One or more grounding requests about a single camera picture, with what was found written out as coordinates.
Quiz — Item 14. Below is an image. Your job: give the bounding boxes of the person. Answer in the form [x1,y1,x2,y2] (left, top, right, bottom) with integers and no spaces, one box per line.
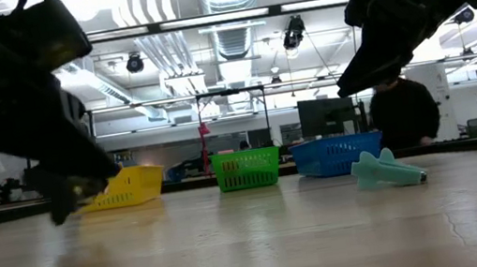
[363,70,445,154]

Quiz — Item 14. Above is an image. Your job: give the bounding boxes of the black table frame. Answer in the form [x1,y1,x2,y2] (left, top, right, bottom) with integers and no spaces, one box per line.
[0,133,477,229]

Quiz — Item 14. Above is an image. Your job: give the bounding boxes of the black ceiling spotlight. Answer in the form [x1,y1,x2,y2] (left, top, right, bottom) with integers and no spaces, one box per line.
[124,52,147,75]
[279,13,309,52]

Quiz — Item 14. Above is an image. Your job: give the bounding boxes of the black monitor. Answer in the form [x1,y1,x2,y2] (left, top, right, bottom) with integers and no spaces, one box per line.
[296,92,365,141]

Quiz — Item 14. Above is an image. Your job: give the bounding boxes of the black overhead frame bar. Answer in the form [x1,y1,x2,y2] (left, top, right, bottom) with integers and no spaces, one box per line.
[85,0,387,45]

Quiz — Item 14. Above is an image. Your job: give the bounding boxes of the yellow plastic basket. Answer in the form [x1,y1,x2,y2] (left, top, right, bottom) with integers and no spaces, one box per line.
[73,161,170,215]

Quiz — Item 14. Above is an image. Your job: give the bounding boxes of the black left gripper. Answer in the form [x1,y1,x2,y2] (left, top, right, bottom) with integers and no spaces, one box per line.
[0,16,129,235]

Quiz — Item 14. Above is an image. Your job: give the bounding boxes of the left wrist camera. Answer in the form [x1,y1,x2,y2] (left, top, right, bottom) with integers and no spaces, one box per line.
[0,0,97,81]

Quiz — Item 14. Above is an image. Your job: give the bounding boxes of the red flag on pole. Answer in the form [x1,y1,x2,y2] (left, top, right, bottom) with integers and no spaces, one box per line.
[196,121,218,177]

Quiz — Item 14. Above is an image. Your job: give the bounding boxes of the green plastic basket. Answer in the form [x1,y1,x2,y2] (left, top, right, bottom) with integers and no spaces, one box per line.
[210,144,285,195]

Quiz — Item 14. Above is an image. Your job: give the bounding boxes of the teal staple remover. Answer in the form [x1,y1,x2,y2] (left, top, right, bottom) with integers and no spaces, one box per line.
[348,141,430,195]

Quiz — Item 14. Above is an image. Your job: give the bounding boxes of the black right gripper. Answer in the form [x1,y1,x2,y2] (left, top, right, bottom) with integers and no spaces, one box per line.
[322,0,449,99]

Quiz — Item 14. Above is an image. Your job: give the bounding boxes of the black stand frame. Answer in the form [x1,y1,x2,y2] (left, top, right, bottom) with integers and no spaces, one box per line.
[193,83,276,158]

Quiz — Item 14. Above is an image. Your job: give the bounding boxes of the blue plastic basket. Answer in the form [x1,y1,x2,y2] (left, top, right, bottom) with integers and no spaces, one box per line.
[288,129,388,183]

